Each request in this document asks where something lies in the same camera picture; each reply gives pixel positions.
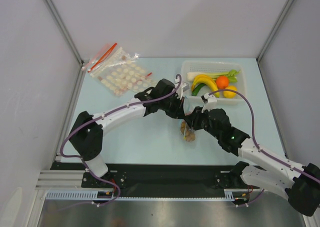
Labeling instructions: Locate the white slotted cable duct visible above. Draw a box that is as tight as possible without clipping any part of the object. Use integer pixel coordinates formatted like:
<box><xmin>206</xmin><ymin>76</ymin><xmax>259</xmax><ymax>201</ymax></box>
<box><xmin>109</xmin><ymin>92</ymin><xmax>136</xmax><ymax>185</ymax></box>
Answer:
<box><xmin>45</xmin><ymin>190</ymin><xmax>245</xmax><ymax>202</ymax></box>

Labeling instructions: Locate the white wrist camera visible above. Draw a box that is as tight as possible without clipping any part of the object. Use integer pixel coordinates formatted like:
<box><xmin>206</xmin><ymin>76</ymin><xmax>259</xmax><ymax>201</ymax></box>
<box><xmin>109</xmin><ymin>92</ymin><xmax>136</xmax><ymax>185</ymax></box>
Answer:
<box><xmin>176</xmin><ymin>82</ymin><xmax>190</xmax><ymax>99</ymax></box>
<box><xmin>201</xmin><ymin>93</ymin><xmax>218</xmax><ymax>113</ymax></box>

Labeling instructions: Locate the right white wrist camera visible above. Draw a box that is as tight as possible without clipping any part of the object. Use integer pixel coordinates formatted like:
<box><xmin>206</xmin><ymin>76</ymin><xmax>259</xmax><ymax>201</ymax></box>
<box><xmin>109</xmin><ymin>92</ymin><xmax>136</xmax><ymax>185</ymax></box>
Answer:
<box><xmin>201</xmin><ymin>93</ymin><xmax>218</xmax><ymax>113</ymax></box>

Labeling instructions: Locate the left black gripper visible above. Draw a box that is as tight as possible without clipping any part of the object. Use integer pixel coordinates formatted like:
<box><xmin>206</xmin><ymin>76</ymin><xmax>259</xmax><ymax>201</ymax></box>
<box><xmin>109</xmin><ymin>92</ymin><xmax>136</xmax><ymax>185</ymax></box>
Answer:
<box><xmin>158</xmin><ymin>93</ymin><xmax>185</xmax><ymax>120</ymax></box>

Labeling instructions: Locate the polka dot zip bag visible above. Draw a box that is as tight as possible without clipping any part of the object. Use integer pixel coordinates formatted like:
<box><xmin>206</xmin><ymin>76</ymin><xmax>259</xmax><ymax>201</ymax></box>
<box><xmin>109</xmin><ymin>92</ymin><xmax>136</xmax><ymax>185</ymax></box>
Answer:
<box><xmin>95</xmin><ymin>63</ymin><xmax>157</xmax><ymax>97</ymax></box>

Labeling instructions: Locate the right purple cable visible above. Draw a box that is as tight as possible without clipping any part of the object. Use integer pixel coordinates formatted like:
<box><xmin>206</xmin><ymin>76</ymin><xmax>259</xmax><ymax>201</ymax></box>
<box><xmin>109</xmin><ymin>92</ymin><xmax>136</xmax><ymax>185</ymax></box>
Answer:
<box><xmin>208</xmin><ymin>88</ymin><xmax>320</xmax><ymax>209</ymax></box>

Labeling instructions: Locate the blue zipper clear bag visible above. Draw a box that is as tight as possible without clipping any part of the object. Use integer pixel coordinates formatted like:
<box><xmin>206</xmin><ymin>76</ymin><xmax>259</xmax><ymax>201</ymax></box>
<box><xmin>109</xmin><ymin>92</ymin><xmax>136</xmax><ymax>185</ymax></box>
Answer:
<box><xmin>180</xmin><ymin>97</ymin><xmax>195</xmax><ymax>132</ymax></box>

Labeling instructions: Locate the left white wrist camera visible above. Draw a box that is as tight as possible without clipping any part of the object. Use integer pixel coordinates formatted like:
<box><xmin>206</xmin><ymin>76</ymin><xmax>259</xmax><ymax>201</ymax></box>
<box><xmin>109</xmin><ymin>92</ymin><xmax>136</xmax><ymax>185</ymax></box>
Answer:
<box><xmin>176</xmin><ymin>82</ymin><xmax>190</xmax><ymax>99</ymax></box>

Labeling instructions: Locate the right aluminium frame post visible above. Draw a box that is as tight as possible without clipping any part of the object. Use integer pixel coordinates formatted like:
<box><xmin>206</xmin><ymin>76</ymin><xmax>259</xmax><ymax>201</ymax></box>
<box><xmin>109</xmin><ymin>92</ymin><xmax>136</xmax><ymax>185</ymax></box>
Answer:
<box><xmin>256</xmin><ymin>0</ymin><xmax>296</xmax><ymax>65</ymax></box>

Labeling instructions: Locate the green celery stalk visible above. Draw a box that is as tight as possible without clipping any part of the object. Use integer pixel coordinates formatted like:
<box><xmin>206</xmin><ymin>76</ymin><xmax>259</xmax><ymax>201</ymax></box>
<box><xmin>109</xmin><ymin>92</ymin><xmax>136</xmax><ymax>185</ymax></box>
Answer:
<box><xmin>186</xmin><ymin>69</ymin><xmax>241</xmax><ymax>83</ymax></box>

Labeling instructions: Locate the brown longan bunch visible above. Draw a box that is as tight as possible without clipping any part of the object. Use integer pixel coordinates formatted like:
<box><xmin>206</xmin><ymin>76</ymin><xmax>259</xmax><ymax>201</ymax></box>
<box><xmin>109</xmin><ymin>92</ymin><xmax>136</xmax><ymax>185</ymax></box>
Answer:
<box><xmin>180</xmin><ymin>121</ymin><xmax>196</xmax><ymax>142</ymax></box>

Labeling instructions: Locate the white plastic basket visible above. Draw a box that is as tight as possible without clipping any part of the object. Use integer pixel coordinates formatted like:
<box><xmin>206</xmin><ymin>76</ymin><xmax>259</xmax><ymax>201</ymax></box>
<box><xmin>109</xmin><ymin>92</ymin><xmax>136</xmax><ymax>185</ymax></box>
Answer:
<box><xmin>181</xmin><ymin>60</ymin><xmax>247</xmax><ymax>106</ymax></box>

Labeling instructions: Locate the orange fruit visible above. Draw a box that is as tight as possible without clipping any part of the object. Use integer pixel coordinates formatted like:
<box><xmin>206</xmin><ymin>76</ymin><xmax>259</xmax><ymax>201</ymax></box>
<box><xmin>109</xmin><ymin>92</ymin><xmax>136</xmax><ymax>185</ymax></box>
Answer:
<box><xmin>215</xmin><ymin>75</ymin><xmax>229</xmax><ymax>89</ymax></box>

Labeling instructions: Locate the left aluminium frame post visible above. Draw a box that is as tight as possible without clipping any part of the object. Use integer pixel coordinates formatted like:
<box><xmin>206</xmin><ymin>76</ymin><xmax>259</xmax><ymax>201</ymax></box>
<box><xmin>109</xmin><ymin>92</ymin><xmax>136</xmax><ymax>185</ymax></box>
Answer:
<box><xmin>43</xmin><ymin>0</ymin><xmax>84</xmax><ymax>66</ymax></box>

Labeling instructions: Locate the yellow banana bunch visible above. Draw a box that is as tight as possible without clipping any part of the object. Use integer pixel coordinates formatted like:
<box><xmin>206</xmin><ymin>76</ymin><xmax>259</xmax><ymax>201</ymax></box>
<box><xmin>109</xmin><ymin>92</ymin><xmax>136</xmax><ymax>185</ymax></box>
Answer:
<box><xmin>191</xmin><ymin>74</ymin><xmax>218</xmax><ymax>93</ymax></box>

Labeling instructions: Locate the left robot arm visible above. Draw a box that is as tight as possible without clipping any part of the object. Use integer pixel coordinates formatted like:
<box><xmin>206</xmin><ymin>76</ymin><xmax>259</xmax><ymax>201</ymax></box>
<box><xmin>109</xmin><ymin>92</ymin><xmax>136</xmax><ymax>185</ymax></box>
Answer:
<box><xmin>69</xmin><ymin>78</ymin><xmax>189</xmax><ymax>187</ymax></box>

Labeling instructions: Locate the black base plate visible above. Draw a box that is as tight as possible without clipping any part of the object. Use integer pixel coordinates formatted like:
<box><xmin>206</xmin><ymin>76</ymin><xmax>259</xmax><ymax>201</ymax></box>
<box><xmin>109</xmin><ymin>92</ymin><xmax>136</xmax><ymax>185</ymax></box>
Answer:
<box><xmin>49</xmin><ymin>161</ymin><xmax>263</xmax><ymax>198</ymax></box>

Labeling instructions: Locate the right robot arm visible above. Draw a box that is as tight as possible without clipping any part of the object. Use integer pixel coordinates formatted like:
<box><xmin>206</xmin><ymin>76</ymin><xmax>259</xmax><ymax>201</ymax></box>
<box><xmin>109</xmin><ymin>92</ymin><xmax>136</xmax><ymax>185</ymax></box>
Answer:
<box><xmin>185</xmin><ymin>106</ymin><xmax>320</xmax><ymax>217</ymax></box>

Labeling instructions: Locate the green cucumber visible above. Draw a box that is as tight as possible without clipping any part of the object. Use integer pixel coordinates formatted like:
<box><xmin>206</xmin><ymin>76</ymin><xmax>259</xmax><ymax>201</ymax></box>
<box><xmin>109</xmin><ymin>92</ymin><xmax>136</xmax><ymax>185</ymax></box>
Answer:
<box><xmin>191</xmin><ymin>83</ymin><xmax>206</xmax><ymax>97</ymax></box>

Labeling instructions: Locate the yellow lemon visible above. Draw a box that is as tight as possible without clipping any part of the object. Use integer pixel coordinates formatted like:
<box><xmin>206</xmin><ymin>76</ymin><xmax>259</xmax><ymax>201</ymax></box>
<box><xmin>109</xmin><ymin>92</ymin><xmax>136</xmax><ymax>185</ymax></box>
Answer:
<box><xmin>223</xmin><ymin>85</ymin><xmax>238</xmax><ymax>99</ymax></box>

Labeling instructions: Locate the red zipper clear bag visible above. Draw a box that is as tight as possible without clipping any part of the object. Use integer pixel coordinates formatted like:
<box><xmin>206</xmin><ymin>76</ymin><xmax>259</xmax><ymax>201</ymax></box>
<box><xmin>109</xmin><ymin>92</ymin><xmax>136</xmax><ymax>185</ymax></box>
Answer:
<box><xmin>81</xmin><ymin>42</ymin><xmax>140</xmax><ymax>81</ymax></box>

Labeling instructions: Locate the aluminium frame post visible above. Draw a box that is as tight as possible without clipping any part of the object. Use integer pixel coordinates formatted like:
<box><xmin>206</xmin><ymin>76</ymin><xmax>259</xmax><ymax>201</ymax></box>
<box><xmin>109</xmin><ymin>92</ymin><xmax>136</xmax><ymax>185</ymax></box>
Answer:
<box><xmin>43</xmin><ymin>0</ymin><xmax>84</xmax><ymax>66</ymax></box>
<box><xmin>256</xmin><ymin>0</ymin><xmax>296</xmax><ymax>65</ymax></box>

